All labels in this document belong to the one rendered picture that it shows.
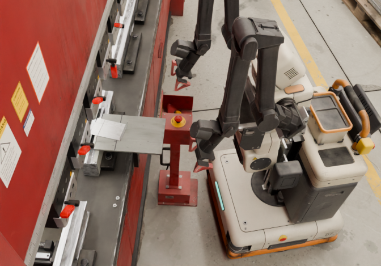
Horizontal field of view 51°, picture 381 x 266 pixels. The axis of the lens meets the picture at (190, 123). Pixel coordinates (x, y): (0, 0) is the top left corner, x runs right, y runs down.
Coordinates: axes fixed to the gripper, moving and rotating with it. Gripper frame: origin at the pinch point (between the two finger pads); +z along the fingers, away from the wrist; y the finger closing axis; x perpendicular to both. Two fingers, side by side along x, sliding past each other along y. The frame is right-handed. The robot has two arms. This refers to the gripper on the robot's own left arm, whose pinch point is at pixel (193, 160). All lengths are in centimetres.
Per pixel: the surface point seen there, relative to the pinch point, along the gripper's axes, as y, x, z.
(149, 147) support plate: -8.7, -14.4, 6.9
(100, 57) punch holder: -29, -41, -14
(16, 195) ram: 38, -67, -28
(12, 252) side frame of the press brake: 69, -75, -73
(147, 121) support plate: -21.6, -13.7, 6.6
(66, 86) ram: 3, -57, -27
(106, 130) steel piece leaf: -19.2, -28.8, 14.0
